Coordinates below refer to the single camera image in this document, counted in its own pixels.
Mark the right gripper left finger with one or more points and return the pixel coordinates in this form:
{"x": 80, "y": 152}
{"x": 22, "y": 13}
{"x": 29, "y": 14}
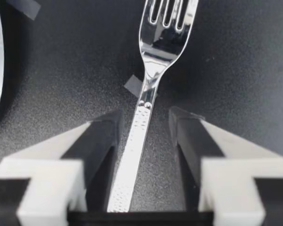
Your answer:
{"x": 49, "y": 164}

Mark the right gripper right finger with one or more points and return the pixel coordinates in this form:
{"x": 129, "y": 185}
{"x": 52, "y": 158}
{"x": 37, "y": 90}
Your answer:
{"x": 233, "y": 169}

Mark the silver fork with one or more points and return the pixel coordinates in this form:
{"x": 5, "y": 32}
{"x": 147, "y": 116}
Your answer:
{"x": 143, "y": 99}

